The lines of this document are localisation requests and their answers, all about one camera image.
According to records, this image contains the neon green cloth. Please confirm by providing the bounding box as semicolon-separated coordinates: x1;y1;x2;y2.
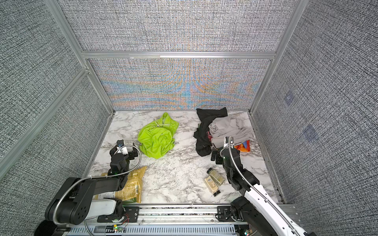
137;112;179;159

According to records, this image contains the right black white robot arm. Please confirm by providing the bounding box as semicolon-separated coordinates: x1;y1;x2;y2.
219;145;316;236

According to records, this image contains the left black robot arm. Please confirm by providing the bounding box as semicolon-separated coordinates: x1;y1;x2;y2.
45;141;141;226

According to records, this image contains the orange red cloth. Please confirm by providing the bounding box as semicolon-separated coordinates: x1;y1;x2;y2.
234;140;251;152

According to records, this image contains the black cloth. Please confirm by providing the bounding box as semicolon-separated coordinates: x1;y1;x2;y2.
194;107;228;157

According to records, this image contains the grey cloth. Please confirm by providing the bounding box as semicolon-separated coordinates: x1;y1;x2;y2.
209;116;255;148

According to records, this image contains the beige bottle lower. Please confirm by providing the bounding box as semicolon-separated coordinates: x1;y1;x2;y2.
204;176;220;197

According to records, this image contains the yellow snack bag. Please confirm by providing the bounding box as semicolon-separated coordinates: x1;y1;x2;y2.
93;166;147;204

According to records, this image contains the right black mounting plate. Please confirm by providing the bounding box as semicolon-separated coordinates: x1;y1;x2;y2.
215;206;236;222

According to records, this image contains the black mounting plate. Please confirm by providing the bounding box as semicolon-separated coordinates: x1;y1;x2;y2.
215;206;236;222
96;206;140;224

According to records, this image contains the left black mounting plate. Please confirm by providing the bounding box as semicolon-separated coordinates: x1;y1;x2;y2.
96;206;140;224

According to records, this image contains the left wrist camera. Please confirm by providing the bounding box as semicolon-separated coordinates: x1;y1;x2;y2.
115;145;129;155

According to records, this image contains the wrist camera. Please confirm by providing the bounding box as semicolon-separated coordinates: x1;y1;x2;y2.
224;136;234;148
115;145;129;155

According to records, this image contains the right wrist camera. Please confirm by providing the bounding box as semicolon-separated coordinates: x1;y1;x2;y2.
224;136;234;148

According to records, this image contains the white slotted cable duct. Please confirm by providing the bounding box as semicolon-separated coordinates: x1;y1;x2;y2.
67;225;236;236

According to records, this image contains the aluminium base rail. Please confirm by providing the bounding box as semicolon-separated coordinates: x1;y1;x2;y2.
58;203;299;227

